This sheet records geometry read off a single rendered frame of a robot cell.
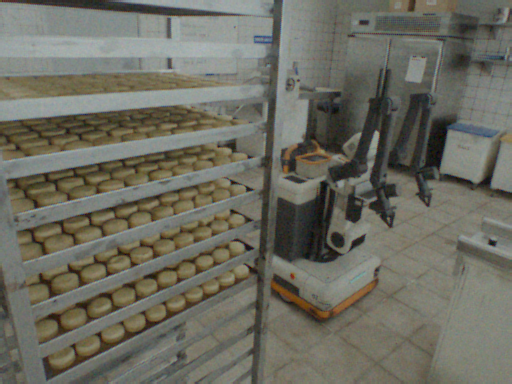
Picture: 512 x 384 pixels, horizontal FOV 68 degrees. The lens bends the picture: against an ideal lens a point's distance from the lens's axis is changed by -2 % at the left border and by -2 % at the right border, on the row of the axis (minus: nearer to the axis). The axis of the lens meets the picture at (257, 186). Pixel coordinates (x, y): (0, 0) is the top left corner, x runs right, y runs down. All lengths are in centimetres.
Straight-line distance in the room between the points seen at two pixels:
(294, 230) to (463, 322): 105
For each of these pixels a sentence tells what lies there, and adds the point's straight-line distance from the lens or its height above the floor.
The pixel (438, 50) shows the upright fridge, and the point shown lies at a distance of 521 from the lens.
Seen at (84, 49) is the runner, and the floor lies 159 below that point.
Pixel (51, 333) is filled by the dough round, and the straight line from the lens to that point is 90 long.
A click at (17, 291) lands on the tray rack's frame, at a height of 121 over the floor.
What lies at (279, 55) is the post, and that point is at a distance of 94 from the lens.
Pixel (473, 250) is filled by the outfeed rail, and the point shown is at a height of 87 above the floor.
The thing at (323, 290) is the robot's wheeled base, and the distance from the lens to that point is 237.
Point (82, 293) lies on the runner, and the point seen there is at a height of 114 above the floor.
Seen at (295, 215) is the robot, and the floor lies 62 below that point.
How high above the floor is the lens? 162
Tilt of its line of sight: 21 degrees down
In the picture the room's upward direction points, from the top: 3 degrees clockwise
